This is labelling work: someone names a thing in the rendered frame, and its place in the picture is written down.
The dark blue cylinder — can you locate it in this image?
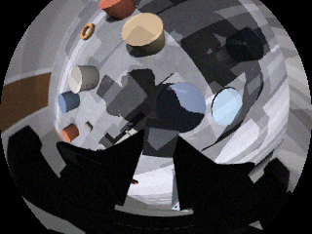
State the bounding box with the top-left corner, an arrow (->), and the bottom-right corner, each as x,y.
225,27 -> 264,62
156,82 -> 206,133
58,91 -> 81,113

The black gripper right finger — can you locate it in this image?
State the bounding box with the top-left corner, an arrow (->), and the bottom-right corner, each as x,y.
173,136 -> 254,211

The pale blue round dish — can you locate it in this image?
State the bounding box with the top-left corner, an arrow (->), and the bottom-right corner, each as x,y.
211,87 -> 242,126

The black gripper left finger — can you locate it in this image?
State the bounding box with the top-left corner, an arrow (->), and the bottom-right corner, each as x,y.
56,129 -> 144,206

